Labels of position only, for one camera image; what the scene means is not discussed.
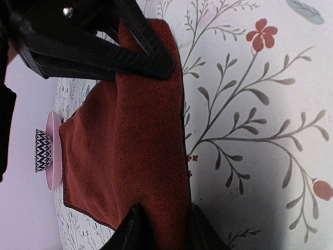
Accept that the dark red towel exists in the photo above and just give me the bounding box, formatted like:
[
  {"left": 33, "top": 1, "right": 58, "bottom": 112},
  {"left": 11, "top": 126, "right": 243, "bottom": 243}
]
[{"left": 59, "top": 19, "right": 190, "bottom": 237}]

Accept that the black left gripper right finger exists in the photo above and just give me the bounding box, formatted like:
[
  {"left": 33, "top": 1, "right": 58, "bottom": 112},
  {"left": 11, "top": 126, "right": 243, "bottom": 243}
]
[{"left": 187, "top": 203, "right": 230, "bottom": 250}]

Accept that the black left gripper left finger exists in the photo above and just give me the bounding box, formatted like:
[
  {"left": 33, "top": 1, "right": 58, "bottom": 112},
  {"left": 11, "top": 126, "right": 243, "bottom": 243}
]
[{"left": 100, "top": 204, "right": 153, "bottom": 250}]

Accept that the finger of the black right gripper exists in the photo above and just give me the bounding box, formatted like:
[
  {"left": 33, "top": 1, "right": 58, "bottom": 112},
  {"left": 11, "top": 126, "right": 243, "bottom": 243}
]
[{"left": 117, "top": 1, "right": 175, "bottom": 80}]

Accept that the pink plate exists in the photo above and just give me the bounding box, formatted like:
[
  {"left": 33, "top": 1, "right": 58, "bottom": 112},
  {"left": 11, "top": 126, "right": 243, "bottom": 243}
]
[{"left": 45, "top": 110, "right": 62, "bottom": 192}]

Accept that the patterned small bowl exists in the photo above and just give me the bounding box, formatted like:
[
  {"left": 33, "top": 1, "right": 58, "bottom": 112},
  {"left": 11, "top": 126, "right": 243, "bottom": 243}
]
[{"left": 34, "top": 129, "right": 52, "bottom": 172}]

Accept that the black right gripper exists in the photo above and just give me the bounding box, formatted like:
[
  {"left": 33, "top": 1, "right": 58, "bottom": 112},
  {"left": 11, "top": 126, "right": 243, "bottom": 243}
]
[{"left": 0, "top": 0, "right": 146, "bottom": 183}]

